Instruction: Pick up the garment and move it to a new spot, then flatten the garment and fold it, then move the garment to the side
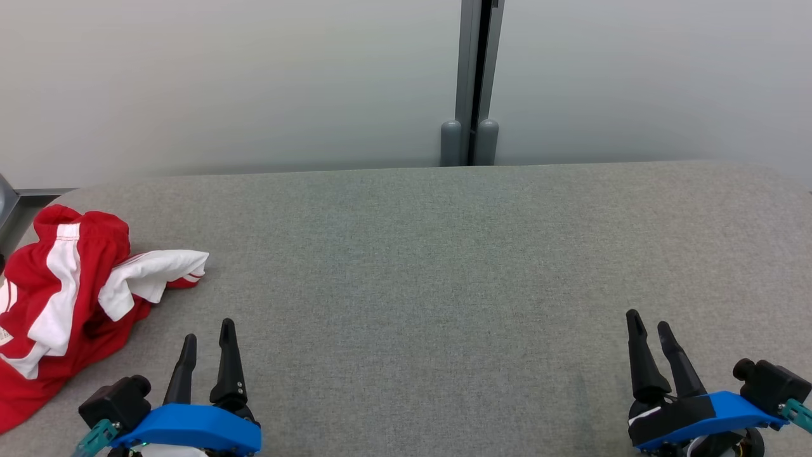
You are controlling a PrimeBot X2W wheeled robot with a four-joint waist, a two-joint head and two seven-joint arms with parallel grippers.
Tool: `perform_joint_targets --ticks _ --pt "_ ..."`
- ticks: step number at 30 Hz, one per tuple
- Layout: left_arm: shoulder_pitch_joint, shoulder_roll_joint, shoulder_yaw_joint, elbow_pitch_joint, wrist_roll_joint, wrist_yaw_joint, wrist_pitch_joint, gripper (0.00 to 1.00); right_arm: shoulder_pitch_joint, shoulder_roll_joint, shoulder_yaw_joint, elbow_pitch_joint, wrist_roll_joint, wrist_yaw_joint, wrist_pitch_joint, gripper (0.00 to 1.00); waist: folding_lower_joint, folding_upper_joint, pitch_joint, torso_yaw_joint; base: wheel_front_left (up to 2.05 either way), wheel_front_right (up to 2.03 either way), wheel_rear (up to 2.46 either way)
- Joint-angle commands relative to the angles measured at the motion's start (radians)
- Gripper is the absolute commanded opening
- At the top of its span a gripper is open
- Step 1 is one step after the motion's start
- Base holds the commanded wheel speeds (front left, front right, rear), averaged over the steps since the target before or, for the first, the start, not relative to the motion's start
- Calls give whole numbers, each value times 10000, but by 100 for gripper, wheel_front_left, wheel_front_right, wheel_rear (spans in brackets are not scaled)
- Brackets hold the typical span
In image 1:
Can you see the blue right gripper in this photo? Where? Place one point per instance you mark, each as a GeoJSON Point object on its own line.
{"type": "Point", "coordinates": [691, 416]}

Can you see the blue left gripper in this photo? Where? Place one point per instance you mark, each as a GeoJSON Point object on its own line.
{"type": "Point", "coordinates": [196, 428]}

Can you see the red basketball jersey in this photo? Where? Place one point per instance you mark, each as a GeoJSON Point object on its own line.
{"type": "Point", "coordinates": [149, 273]}

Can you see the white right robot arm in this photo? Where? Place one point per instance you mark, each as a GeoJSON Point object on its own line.
{"type": "Point", "coordinates": [723, 447]}

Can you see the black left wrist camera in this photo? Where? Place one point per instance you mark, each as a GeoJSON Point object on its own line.
{"type": "Point", "coordinates": [114, 400]}

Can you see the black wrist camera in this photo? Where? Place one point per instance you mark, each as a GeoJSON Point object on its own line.
{"type": "Point", "coordinates": [114, 400]}
{"type": "Point", "coordinates": [767, 384]}

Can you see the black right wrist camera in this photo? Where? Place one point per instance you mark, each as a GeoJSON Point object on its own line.
{"type": "Point", "coordinates": [767, 384]}

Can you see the grey partition post, single foot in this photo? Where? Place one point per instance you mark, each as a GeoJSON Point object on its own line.
{"type": "Point", "coordinates": [7, 203]}

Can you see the grey partition post, twin feet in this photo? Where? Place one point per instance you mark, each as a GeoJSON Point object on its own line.
{"type": "Point", "coordinates": [471, 76]}

